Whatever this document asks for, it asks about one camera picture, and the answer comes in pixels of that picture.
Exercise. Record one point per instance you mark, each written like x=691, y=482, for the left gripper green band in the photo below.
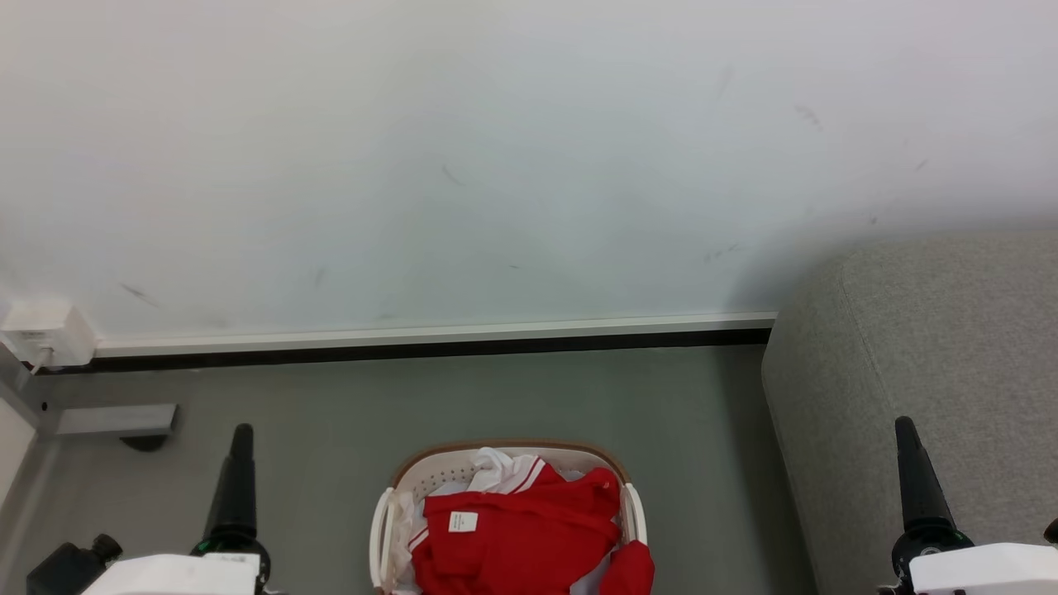
x=231, y=543

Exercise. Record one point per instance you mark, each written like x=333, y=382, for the right gripper dark round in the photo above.
x=926, y=541

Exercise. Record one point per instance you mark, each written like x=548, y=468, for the red garment with white label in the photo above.
x=529, y=541

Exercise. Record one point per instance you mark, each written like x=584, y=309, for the plain red garment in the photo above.
x=628, y=570

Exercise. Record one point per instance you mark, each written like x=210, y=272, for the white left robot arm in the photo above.
x=165, y=576

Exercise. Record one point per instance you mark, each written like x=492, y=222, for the white laundry basket brown rim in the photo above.
x=438, y=471

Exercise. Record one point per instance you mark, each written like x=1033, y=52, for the black round floor foot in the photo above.
x=145, y=444

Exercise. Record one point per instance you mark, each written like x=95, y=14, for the grey fabric sofa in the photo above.
x=950, y=347

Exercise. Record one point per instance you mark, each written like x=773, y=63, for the black box with knob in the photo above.
x=70, y=566

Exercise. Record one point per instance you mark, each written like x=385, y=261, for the white and black skirting board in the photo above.
x=413, y=337

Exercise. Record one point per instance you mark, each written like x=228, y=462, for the grey metal frame bracket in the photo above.
x=116, y=420

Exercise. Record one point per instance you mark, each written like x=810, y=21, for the white wall socket box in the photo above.
x=45, y=330

